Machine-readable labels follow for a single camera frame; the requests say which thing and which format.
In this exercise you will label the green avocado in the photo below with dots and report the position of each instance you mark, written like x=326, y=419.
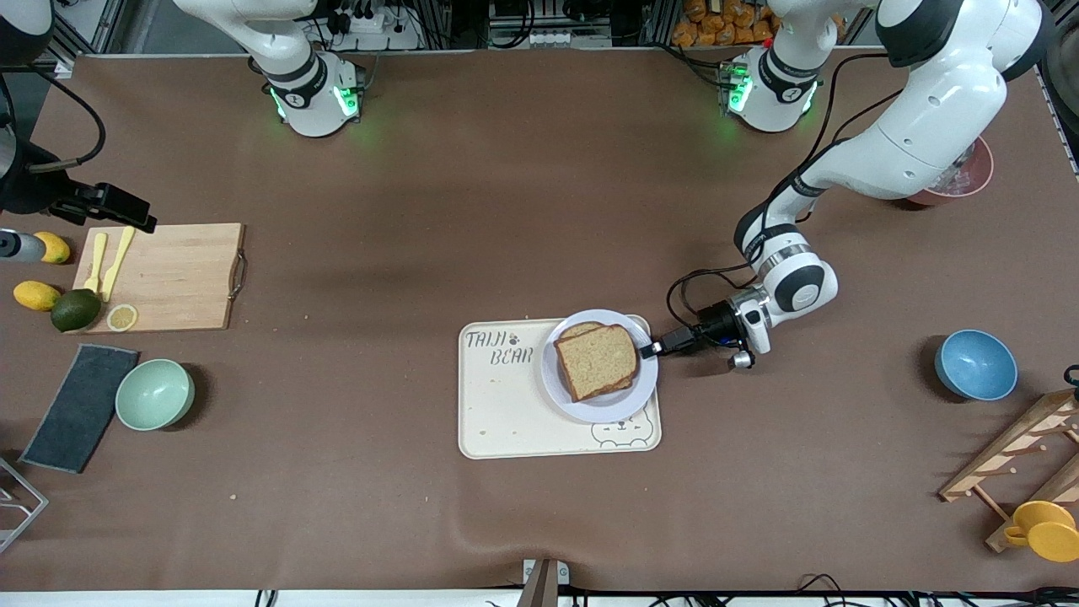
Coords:
x=76, y=310

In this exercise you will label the orange snack bags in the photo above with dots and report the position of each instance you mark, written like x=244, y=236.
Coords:
x=704, y=25

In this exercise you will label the mint green bowl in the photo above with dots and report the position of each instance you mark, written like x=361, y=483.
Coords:
x=154, y=394

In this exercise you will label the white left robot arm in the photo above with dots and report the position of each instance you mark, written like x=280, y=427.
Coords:
x=927, y=126

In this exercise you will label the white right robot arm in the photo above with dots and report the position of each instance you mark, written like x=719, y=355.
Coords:
x=312, y=93

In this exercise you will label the metal camera bracket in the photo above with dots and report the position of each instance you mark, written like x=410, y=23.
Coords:
x=542, y=583

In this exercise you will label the brown toast bread slice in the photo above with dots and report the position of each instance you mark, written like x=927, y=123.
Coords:
x=582, y=327
x=594, y=362

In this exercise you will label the yellow plastic knife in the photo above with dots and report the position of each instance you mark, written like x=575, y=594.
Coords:
x=116, y=265

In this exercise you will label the pale blue round plate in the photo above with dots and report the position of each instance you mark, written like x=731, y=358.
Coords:
x=598, y=411

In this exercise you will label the white power strip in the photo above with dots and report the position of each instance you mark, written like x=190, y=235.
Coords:
x=396, y=38
x=573, y=38

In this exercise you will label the dark green mug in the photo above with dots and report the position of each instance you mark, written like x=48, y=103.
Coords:
x=1073, y=377

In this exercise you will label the wooden cutting board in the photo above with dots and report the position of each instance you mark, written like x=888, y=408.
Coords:
x=177, y=278

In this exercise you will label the lemon slice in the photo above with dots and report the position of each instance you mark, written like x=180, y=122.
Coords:
x=122, y=318

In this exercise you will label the pink bowl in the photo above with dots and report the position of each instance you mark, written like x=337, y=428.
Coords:
x=978, y=184

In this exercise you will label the wooden peg drying rack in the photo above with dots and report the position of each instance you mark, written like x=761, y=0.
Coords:
x=1011, y=447

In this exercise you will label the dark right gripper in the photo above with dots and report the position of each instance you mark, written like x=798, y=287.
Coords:
x=77, y=202

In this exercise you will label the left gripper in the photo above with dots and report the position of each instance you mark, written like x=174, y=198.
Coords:
x=713, y=322

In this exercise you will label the blue bowl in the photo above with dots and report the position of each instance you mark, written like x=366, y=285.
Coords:
x=976, y=365

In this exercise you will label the dark grey cloth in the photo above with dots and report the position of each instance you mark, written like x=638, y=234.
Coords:
x=80, y=409

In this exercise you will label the clear ice cubes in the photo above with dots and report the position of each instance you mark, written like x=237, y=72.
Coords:
x=961, y=173

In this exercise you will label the cream bear print tray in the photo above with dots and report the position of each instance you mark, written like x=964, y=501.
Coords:
x=506, y=405

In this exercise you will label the yellow plastic fork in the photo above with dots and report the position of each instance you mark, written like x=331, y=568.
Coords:
x=95, y=265

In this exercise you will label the yellow lemon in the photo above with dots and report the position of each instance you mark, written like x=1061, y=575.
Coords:
x=37, y=296
x=55, y=248

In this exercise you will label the yellow mug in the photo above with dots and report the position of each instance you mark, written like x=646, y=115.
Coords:
x=1049, y=531

